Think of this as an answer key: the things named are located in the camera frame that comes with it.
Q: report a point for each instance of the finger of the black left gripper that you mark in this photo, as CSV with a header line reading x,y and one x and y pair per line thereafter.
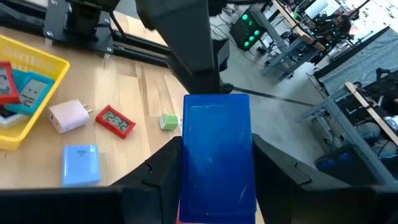
x,y
223,54
183,37

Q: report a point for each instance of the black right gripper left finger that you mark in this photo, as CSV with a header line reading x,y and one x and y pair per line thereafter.
x,y
161,186

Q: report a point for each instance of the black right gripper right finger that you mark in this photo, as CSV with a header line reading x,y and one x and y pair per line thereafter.
x,y
280,186

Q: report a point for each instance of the blue digital clock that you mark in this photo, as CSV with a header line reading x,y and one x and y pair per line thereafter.
x,y
217,155

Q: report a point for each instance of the lavender USB wall charger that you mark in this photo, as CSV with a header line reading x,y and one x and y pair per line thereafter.
x,y
81,165

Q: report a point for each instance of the yellow plastic basket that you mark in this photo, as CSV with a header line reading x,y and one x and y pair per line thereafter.
x,y
46,68

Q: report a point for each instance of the teal digital clock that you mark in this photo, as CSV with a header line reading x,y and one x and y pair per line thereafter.
x,y
31,93
19,79

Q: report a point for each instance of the white digital clock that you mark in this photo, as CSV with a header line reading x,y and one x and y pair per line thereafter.
x,y
11,119

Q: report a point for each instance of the red digital clock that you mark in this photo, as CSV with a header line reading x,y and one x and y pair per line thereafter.
x,y
115,121
7,84

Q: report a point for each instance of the background black robot arm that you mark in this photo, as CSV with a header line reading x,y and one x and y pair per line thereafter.
x,y
332,28

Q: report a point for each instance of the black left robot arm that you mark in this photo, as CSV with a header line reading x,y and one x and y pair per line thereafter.
x,y
90,12

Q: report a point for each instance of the black computer with green lights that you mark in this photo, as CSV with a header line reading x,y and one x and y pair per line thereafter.
x,y
245,31

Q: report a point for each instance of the wood-top workbench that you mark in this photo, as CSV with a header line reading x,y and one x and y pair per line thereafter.
x,y
357,137
306,39

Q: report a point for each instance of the grey fabric sheet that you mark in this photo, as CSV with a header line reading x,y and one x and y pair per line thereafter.
x,y
367,59

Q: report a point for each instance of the green wall charger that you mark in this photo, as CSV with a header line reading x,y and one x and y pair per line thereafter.
x,y
169,122

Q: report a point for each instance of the pink wall charger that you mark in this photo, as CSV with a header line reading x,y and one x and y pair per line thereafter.
x,y
68,115

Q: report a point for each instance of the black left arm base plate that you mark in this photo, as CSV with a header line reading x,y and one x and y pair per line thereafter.
x,y
56,28

